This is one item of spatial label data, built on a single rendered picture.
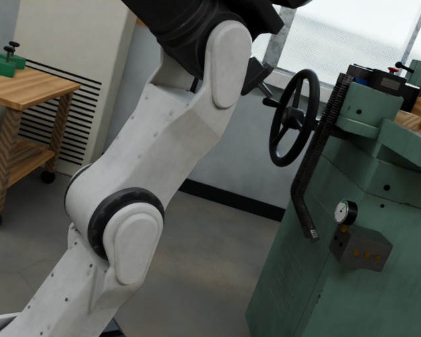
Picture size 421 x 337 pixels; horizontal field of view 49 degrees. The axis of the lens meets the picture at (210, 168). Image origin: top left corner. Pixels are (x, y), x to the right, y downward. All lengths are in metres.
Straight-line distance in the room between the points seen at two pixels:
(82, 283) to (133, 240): 0.14
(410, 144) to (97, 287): 0.74
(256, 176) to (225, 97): 2.04
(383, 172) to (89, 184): 0.75
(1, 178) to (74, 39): 0.90
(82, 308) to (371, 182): 0.76
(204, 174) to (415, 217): 1.68
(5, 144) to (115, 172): 1.06
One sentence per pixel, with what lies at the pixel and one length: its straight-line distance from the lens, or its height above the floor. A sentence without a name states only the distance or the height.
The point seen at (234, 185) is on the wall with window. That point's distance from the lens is 2.83.
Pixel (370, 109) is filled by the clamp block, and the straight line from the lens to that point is 1.28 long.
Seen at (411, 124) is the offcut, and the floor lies 0.91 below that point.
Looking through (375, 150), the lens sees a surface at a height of 0.82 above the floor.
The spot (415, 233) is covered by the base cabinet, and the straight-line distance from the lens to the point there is 1.38.
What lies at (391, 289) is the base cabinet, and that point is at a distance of 1.44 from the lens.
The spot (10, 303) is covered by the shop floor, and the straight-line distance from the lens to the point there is 1.64.
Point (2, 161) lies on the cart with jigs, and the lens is 1.88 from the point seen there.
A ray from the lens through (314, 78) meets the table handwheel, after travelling 1.29.
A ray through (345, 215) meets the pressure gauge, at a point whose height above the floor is 0.66.
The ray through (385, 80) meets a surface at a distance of 1.28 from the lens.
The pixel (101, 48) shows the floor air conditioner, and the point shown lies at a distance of 2.46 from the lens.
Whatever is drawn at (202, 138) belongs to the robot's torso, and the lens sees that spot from 0.83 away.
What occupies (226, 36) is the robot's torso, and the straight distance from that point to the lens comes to 0.77.
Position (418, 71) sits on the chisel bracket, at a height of 1.04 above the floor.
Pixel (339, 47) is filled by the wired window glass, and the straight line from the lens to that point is 2.83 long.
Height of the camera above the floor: 0.99
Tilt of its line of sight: 16 degrees down
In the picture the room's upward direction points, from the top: 18 degrees clockwise
